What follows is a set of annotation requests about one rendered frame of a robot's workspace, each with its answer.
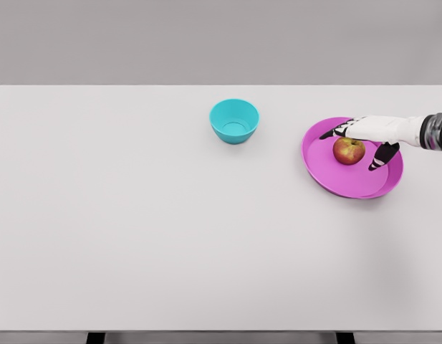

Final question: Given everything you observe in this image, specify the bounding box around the blue bowl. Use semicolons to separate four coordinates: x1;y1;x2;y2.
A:
208;99;261;145

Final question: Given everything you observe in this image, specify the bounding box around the pink plate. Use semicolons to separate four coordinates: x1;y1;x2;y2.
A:
301;116;405;200

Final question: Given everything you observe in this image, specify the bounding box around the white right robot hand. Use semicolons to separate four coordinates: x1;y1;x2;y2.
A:
319;115;401;172

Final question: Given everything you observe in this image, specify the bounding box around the red yellow apple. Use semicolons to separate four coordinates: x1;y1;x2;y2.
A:
332;137;366;166

